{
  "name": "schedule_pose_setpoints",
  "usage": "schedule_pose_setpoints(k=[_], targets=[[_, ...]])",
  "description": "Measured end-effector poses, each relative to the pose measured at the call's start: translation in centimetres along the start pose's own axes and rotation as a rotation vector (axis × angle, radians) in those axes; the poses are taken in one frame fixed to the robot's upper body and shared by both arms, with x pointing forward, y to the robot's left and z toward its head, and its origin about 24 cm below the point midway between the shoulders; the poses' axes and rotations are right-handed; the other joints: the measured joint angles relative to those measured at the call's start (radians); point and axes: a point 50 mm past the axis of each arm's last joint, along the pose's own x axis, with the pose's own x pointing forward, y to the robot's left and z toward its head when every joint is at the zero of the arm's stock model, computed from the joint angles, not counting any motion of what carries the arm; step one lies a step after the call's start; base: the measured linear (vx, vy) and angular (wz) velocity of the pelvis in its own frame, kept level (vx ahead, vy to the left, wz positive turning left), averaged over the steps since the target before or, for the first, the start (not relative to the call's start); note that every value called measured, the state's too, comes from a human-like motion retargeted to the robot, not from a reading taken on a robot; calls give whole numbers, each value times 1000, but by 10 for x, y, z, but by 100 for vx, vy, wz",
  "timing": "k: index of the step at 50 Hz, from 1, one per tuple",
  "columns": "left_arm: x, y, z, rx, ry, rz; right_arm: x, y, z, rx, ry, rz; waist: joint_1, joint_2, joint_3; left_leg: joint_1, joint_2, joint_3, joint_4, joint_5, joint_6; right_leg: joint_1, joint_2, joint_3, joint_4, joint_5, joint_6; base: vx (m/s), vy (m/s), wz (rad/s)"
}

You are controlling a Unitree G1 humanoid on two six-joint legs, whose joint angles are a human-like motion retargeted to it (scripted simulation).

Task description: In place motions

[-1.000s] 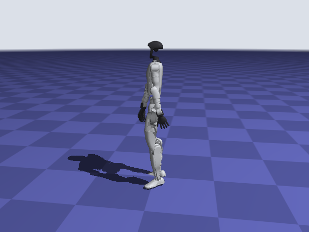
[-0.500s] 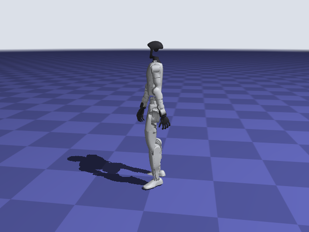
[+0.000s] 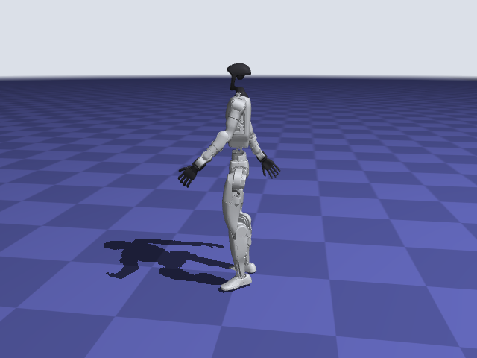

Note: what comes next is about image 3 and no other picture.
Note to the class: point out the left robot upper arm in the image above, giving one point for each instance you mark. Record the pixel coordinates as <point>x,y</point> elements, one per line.
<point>237,108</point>

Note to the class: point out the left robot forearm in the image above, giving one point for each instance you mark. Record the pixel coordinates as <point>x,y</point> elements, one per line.
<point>216,146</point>

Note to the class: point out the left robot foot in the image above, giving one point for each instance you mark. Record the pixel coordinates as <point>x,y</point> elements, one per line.
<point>235,283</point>

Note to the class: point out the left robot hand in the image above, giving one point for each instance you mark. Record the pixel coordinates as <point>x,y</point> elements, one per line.
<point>190,173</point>

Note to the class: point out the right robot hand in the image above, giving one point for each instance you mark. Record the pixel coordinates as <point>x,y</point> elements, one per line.
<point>268,164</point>

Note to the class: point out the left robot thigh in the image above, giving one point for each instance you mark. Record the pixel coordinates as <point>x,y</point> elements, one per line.
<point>231,202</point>

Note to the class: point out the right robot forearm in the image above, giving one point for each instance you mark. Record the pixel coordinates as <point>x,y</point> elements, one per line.
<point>255,146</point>

